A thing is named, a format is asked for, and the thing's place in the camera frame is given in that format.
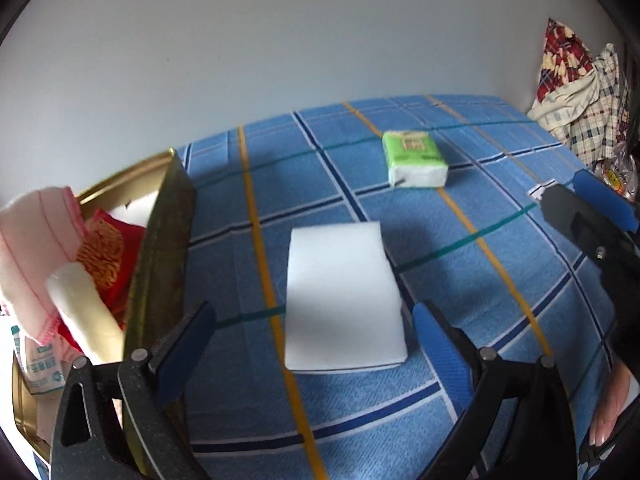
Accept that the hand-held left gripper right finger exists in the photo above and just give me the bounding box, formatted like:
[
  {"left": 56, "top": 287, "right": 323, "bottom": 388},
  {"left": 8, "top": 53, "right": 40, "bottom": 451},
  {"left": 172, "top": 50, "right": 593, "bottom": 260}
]
[{"left": 412, "top": 300, "right": 581, "bottom": 480}]

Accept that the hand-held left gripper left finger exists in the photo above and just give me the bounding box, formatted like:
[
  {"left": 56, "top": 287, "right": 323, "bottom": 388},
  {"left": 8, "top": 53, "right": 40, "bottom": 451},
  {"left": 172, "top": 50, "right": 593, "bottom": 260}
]
[{"left": 49, "top": 300, "right": 217, "bottom": 480}]

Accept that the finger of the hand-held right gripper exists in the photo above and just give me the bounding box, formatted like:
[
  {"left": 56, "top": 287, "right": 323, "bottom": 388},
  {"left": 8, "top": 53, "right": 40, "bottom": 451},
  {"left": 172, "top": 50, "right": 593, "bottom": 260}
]
[
  {"left": 572, "top": 169, "right": 640, "bottom": 233},
  {"left": 541, "top": 184, "right": 632, "bottom": 262}
]

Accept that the gold tin box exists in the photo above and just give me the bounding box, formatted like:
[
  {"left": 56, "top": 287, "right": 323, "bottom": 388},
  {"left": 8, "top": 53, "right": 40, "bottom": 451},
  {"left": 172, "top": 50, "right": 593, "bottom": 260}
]
[{"left": 12, "top": 147, "right": 198, "bottom": 480}]

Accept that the white sponge block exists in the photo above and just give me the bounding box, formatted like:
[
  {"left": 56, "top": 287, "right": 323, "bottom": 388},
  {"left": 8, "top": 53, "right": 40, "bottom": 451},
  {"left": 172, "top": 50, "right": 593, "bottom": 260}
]
[{"left": 284, "top": 221, "right": 408, "bottom": 373}]

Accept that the red satin embroidered cloth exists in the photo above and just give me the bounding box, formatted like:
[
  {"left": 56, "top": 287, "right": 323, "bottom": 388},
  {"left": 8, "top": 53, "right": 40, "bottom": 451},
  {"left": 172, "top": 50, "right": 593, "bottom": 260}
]
[{"left": 57, "top": 208, "right": 148, "bottom": 351}]

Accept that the cotton swab pack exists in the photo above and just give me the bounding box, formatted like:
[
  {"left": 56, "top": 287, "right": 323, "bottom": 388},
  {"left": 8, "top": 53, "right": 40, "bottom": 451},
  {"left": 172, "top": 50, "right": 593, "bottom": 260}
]
[{"left": 11, "top": 325, "right": 71, "bottom": 396}]

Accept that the green tissue pack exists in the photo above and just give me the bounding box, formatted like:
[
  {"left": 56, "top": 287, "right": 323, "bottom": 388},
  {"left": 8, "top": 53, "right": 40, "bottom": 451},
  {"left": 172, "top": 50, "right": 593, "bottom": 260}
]
[{"left": 382, "top": 130, "right": 448, "bottom": 188}]

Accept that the white towel pink trim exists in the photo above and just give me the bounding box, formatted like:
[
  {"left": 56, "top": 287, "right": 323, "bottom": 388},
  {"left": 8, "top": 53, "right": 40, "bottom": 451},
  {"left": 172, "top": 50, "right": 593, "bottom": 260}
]
[{"left": 0, "top": 186, "right": 88, "bottom": 346}]

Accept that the person's right hand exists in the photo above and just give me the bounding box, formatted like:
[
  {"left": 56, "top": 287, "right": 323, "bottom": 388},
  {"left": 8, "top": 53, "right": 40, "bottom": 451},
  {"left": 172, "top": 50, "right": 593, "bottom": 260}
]
[{"left": 589, "top": 360, "right": 640, "bottom": 447}]

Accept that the clear plastic bag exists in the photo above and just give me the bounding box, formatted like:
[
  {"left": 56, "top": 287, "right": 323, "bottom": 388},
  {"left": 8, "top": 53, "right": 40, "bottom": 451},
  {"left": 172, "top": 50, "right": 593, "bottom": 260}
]
[{"left": 592, "top": 142, "right": 640, "bottom": 196}]

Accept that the plaid checked cloth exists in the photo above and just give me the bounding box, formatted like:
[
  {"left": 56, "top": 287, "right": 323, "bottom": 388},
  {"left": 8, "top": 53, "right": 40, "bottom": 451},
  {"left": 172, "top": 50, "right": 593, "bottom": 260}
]
[{"left": 527, "top": 42, "right": 633, "bottom": 166}]

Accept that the red floral pillow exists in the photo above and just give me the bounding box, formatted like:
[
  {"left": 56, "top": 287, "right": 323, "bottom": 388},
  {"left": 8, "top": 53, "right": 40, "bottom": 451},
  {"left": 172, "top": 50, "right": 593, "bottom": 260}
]
[{"left": 537, "top": 18, "right": 598, "bottom": 106}]

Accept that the blue plaid bed sheet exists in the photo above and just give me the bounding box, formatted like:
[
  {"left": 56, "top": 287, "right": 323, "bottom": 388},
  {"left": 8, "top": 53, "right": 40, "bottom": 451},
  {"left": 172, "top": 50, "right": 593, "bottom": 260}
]
[{"left": 30, "top": 94, "right": 626, "bottom": 480}]

